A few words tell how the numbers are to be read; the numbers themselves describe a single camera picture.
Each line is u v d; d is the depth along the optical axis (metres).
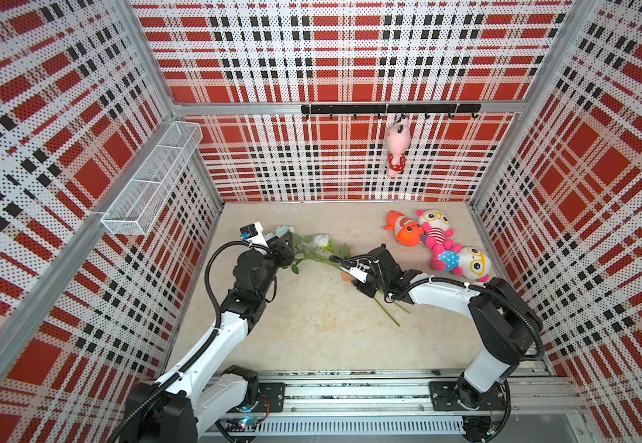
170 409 0.39
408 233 1.01
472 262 0.93
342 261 0.77
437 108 0.89
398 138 0.92
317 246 1.00
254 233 0.67
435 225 1.05
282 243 0.75
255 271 0.58
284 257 0.69
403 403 0.73
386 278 0.70
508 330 0.46
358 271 0.79
